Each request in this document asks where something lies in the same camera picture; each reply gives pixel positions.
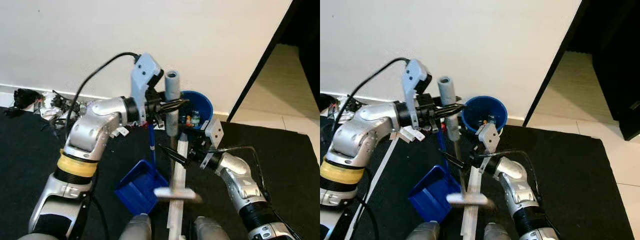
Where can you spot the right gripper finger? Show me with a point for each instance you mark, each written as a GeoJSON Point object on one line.
{"type": "Point", "coordinates": [459, 159]}
{"type": "Point", "coordinates": [177, 152]}
{"type": "Point", "coordinates": [182, 161]}
{"type": "Point", "coordinates": [465, 168]}

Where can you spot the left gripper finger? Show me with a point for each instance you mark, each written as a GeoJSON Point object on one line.
{"type": "Point", "coordinates": [172, 109]}
{"type": "Point", "coordinates": [447, 115]}
{"type": "Point", "coordinates": [450, 107]}
{"type": "Point", "coordinates": [175, 102]}

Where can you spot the grey broom with white head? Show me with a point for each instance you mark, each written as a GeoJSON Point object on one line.
{"type": "Point", "coordinates": [450, 100]}
{"type": "Point", "coordinates": [172, 95]}

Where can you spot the blue plastic dustpan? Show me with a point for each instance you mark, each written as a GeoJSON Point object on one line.
{"type": "Point", "coordinates": [432, 195]}
{"type": "Point", "coordinates": [137, 187]}

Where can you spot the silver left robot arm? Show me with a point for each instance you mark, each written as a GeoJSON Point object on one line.
{"type": "Point", "coordinates": [360, 135]}
{"type": "Point", "coordinates": [90, 130]}

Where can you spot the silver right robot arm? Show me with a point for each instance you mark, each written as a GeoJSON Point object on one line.
{"type": "Point", "coordinates": [515, 180]}
{"type": "Point", "coordinates": [240, 175]}

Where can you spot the green labelled glass bottle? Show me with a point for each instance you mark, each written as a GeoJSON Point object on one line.
{"type": "Point", "coordinates": [490, 121]}
{"type": "Point", "coordinates": [196, 119]}

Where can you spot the blue plastic bucket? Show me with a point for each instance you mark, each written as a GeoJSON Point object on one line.
{"type": "Point", "coordinates": [202, 102]}
{"type": "Point", "coordinates": [487, 107]}

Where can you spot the white wooden bar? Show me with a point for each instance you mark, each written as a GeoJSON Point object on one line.
{"type": "Point", "coordinates": [175, 220]}
{"type": "Point", "coordinates": [471, 220]}

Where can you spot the grey right robot leg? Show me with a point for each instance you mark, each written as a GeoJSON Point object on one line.
{"type": "Point", "coordinates": [495, 231]}
{"type": "Point", "coordinates": [210, 228]}

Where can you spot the grey robot leg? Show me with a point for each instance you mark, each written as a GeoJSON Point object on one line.
{"type": "Point", "coordinates": [495, 231]}
{"type": "Point", "coordinates": [424, 231]}
{"type": "Point", "coordinates": [210, 228]}
{"type": "Point", "coordinates": [136, 227]}

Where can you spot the grey left robot leg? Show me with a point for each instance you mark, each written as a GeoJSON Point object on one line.
{"type": "Point", "coordinates": [424, 231]}
{"type": "Point", "coordinates": [136, 227]}

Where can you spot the white tape strip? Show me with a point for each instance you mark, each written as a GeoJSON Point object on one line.
{"type": "Point", "coordinates": [380, 172]}

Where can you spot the black tangled object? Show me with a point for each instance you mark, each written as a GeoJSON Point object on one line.
{"type": "Point", "coordinates": [25, 97]}
{"type": "Point", "coordinates": [327, 102]}

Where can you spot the black door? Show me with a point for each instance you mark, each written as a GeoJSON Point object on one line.
{"type": "Point", "coordinates": [312, 30]}
{"type": "Point", "coordinates": [620, 75]}

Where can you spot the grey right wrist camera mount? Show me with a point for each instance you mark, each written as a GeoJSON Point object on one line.
{"type": "Point", "coordinates": [489, 136]}
{"type": "Point", "coordinates": [215, 131]}

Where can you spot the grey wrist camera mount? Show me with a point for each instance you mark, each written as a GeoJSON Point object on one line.
{"type": "Point", "coordinates": [215, 131]}
{"type": "Point", "coordinates": [416, 75]}
{"type": "Point", "coordinates": [145, 75]}
{"type": "Point", "coordinates": [489, 136]}

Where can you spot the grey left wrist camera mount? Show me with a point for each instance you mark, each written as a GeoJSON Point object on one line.
{"type": "Point", "coordinates": [145, 75]}
{"type": "Point", "coordinates": [416, 75]}

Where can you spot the black door frame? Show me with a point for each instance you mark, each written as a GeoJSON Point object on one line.
{"type": "Point", "coordinates": [272, 47]}
{"type": "Point", "coordinates": [556, 60]}

